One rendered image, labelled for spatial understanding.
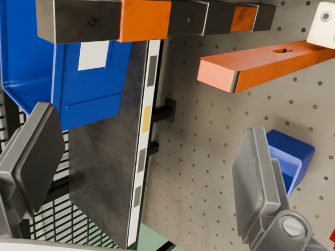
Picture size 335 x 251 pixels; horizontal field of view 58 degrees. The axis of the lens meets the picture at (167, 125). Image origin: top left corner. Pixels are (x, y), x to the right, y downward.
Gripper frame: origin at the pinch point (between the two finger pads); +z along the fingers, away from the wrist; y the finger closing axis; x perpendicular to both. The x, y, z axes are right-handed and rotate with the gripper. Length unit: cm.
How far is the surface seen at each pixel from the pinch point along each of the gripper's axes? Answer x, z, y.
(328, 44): -1.6, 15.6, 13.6
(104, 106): -23.2, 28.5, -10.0
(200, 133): -50, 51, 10
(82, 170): -46, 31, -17
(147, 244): -228, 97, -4
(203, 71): -0.2, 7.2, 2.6
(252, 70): 0.2, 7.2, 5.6
